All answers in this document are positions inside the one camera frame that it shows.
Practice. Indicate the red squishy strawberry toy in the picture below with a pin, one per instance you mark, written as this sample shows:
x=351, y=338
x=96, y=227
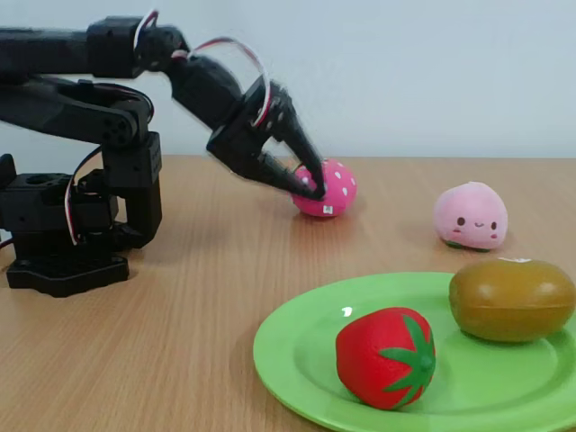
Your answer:
x=378, y=355

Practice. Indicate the black robot arm with base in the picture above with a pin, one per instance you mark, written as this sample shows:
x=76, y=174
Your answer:
x=45, y=112

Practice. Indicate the pink plush strawberry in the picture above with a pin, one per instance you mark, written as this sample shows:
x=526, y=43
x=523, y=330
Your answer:
x=339, y=189

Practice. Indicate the green plastic plate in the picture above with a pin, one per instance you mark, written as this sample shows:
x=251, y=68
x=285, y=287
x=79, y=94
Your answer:
x=306, y=360

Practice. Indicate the pink plush peach with face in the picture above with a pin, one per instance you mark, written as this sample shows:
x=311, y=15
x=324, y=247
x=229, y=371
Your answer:
x=470, y=211

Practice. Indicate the brown squishy kiwi toy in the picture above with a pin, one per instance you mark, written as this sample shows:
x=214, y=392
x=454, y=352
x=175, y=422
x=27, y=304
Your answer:
x=508, y=301

